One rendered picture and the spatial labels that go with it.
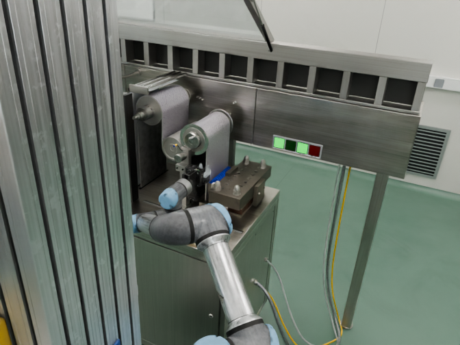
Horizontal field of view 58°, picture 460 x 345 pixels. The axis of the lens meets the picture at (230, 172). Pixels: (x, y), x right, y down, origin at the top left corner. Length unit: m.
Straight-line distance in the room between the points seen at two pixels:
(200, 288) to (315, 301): 1.17
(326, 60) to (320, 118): 0.26
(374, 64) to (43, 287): 1.56
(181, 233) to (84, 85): 0.76
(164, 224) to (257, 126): 0.93
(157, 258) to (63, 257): 1.31
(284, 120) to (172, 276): 0.91
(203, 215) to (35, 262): 0.78
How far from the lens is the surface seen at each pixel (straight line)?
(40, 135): 0.58
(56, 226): 0.65
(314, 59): 1.93
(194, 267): 1.87
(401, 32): 4.20
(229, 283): 1.28
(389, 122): 1.92
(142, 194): 2.15
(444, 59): 4.22
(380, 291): 3.14
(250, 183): 1.98
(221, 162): 2.05
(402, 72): 1.87
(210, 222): 1.33
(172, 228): 1.31
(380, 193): 2.23
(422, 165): 4.48
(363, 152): 1.98
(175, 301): 2.08
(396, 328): 2.92
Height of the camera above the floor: 1.97
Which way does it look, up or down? 27 degrees down
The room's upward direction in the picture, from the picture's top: 3 degrees clockwise
